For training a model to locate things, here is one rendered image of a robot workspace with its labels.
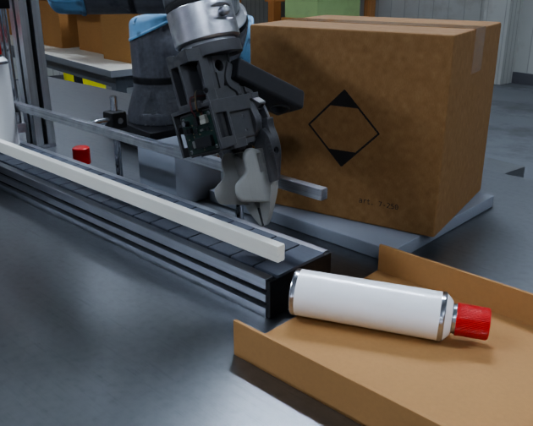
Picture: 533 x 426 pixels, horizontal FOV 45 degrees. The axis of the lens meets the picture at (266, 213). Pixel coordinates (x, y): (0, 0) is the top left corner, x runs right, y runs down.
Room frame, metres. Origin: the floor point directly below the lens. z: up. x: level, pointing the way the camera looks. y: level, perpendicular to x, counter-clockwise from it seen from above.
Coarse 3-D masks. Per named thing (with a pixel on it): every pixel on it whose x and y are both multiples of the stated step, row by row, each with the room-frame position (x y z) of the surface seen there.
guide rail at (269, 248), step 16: (0, 144) 1.08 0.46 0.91; (32, 160) 1.00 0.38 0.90; (48, 160) 0.97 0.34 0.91; (64, 176) 0.93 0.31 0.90; (80, 176) 0.90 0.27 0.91; (96, 176) 0.88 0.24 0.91; (112, 192) 0.85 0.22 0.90; (128, 192) 0.82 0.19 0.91; (144, 192) 0.81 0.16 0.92; (144, 208) 0.80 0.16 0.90; (160, 208) 0.77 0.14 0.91; (176, 208) 0.75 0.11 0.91; (192, 224) 0.73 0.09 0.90; (208, 224) 0.71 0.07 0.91; (224, 224) 0.70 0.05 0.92; (224, 240) 0.69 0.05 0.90; (240, 240) 0.67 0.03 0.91; (256, 240) 0.65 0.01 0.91; (272, 240) 0.65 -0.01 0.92; (272, 256) 0.64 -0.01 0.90
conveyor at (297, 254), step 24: (24, 144) 1.20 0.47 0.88; (24, 168) 1.04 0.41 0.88; (96, 192) 0.91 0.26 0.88; (144, 216) 0.81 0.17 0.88; (216, 216) 0.81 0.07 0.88; (192, 240) 0.73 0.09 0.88; (216, 240) 0.73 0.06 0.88; (288, 240) 0.73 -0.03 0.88; (264, 264) 0.66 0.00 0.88; (288, 264) 0.66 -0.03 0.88
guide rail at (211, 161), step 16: (32, 112) 1.14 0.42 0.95; (48, 112) 1.10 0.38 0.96; (80, 128) 1.03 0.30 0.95; (96, 128) 1.00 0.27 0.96; (112, 128) 0.98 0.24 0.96; (144, 144) 0.91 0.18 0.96; (160, 144) 0.89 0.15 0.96; (192, 160) 0.84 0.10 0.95; (208, 160) 0.82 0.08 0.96; (304, 192) 0.70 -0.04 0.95; (320, 192) 0.69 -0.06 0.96
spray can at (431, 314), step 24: (312, 288) 0.60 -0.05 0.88; (336, 288) 0.60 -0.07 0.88; (360, 288) 0.59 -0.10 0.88; (384, 288) 0.59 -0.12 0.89; (408, 288) 0.59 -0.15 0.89; (312, 312) 0.60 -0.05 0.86; (336, 312) 0.59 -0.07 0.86; (360, 312) 0.58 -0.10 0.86; (384, 312) 0.57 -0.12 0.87; (408, 312) 0.57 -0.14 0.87; (432, 312) 0.56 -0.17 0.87; (456, 312) 0.57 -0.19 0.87; (480, 312) 0.56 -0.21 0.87; (432, 336) 0.56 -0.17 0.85; (480, 336) 0.55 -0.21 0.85
